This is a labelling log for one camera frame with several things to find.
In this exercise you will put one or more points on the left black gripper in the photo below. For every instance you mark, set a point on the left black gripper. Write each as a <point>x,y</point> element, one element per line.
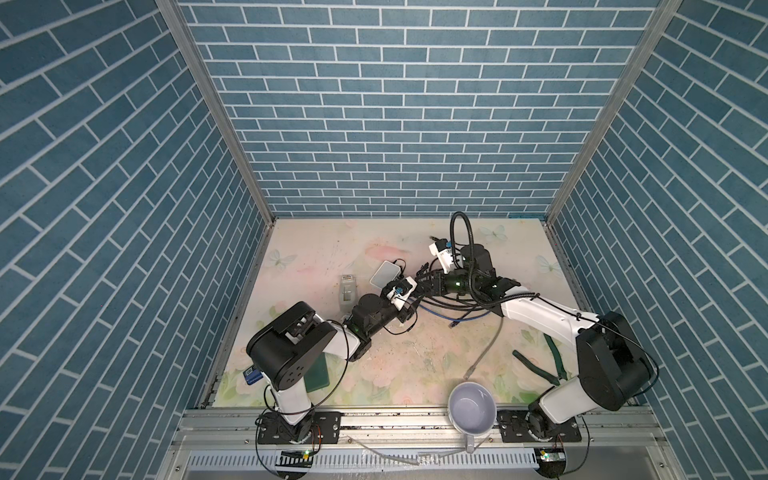
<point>403,316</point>

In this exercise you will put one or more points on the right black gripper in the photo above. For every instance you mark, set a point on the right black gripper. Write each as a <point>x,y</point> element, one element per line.
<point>437,285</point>

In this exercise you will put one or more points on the white network switch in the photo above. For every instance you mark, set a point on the white network switch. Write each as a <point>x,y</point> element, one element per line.
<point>387,273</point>

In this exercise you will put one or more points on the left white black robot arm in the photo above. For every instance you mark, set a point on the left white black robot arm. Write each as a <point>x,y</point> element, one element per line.
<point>285,349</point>

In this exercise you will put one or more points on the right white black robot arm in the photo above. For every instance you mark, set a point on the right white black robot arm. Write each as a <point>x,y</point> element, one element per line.
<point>612,366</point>

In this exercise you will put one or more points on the lavender mug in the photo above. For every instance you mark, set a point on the lavender mug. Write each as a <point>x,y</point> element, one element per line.
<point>472,411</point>

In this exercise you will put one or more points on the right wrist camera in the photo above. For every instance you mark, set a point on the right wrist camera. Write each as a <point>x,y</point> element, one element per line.
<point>442,250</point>

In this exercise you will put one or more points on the green network switch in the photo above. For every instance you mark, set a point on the green network switch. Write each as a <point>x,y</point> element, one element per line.
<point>317,376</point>

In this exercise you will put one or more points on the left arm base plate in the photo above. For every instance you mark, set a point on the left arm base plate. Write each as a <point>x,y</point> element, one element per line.
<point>274,429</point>

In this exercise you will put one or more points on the green handled pliers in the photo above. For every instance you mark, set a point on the green handled pliers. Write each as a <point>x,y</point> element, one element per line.
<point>561,374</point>

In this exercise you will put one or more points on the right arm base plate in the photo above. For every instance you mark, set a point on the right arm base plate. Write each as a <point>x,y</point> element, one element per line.
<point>520,426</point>

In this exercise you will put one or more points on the aluminium frame rail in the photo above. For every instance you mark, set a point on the aluminium frame rail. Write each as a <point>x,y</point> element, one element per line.
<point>417,443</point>

